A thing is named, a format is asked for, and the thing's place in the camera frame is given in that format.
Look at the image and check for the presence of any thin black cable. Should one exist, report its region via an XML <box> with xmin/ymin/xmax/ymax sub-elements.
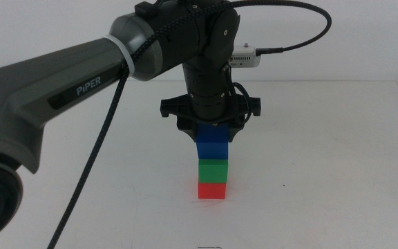
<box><xmin>229</xmin><ymin>81</ymin><xmax>254</xmax><ymax>126</ymax></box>

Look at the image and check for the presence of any blue cube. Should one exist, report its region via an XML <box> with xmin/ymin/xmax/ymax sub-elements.
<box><xmin>196</xmin><ymin>123</ymin><xmax>229</xmax><ymax>160</ymax></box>

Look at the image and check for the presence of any red cube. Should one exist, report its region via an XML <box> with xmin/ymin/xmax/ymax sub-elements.
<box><xmin>198</xmin><ymin>182</ymin><xmax>227</xmax><ymax>201</ymax></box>

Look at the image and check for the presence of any green cube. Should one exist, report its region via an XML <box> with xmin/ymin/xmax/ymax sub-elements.
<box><xmin>198</xmin><ymin>158</ymin><xmax>229</xmax><ymax>184</ymax></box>

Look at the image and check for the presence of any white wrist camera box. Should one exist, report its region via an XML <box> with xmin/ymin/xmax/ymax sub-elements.
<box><xmin>229</xmin><ymin>46</ymin><xmax>261</xmax><ymax>68</ymax></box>

